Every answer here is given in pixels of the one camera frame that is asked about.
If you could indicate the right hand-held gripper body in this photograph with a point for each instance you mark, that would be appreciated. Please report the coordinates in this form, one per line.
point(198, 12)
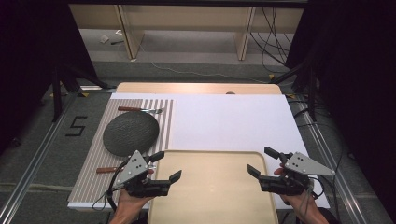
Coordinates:
point(299, 166)

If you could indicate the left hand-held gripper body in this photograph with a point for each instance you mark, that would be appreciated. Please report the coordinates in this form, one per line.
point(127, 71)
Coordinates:
point(132, 169)

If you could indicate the person's left hand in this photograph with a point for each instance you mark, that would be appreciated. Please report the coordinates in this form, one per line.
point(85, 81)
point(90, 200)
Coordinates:
point(132, 203)

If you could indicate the person's right hand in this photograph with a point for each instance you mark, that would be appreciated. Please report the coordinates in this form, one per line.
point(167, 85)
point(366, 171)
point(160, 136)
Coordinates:
point(299, 202)

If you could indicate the dark grey round plate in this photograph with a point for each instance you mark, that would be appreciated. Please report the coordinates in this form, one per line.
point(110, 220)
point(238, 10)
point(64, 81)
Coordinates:
point(130, 133)

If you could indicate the beige plastic tray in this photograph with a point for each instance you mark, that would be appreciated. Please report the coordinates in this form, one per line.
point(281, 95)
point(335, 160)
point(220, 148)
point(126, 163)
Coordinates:
point(211, 193)

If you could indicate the striped placemat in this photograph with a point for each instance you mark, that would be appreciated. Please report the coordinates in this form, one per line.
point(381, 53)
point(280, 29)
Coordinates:
point(90, 183)

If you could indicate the white board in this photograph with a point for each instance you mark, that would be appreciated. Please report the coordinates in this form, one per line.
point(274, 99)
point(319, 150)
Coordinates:
point(233, 124)

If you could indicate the black metal stand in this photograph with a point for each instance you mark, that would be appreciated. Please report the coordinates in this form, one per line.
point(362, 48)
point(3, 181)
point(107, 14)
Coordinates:
point(56, 93)
point(312, 93)

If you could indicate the wooden table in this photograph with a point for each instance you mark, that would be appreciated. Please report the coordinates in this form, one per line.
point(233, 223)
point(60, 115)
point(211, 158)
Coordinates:
point(186, 88)

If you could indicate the black pen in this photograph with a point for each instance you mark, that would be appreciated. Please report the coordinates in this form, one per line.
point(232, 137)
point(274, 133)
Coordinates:
point(117, 42)

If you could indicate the white paper scrap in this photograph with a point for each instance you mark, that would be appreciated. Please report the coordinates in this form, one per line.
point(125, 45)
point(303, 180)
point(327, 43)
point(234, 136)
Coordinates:
point(104, 39)

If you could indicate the beige wooden shelf unit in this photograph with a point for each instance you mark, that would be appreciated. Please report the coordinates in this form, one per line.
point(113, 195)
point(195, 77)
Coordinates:
point(186, 18)

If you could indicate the aluminium rail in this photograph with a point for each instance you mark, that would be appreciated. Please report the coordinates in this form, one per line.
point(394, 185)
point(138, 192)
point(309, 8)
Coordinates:
point(333, 168)
point(37, 158)

